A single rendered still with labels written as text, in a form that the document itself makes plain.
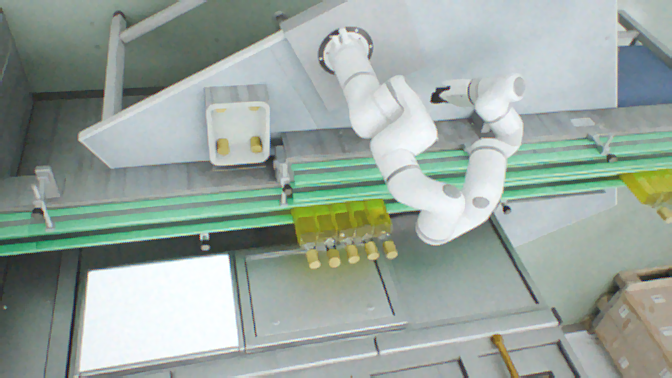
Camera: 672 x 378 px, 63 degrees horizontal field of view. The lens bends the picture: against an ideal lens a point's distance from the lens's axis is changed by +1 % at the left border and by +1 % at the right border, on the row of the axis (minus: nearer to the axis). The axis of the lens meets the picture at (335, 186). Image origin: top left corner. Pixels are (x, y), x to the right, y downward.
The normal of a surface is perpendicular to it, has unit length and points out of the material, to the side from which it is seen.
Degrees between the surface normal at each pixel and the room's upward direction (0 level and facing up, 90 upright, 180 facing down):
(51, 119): 90
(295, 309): 91
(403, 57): 3
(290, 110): 0
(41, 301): 90
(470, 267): 90
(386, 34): 3
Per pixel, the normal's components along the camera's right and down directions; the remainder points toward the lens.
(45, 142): 0.10, -0.70
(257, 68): 0.22, 0.71
